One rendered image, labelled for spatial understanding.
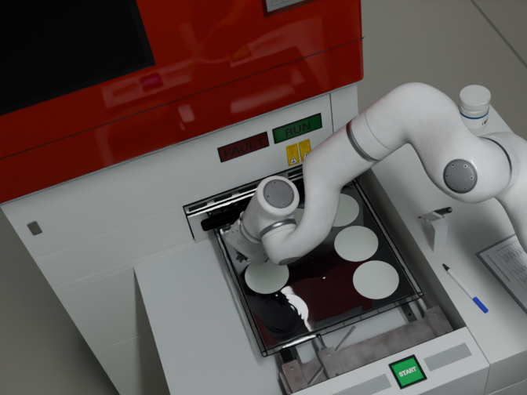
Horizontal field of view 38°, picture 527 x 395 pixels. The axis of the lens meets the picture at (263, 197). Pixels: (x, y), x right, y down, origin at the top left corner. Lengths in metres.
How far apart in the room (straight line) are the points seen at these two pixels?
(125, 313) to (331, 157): 0.91
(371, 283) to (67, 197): 0.69
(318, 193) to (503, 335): 0.48
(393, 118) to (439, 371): 0.52
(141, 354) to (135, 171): 0.74
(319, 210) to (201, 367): 0.53
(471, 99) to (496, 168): 0.68
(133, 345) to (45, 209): 0.64
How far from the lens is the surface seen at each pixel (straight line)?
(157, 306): 1.85
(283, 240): 1.44
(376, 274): 1.73
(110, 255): 1.88
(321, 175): 1.38
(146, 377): 2.38
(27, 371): 2.88
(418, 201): 1.77
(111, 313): 2.07
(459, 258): 1.68
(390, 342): 1.66
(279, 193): 1.45
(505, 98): 3.40
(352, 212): 1.83
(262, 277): 1.74
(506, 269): 1.67
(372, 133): 1.31
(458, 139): 1.19
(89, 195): 1.71
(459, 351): 1.58
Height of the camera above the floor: 2.35
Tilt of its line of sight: 50 degrees down
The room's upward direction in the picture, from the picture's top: 12 degrees counter-clockwise
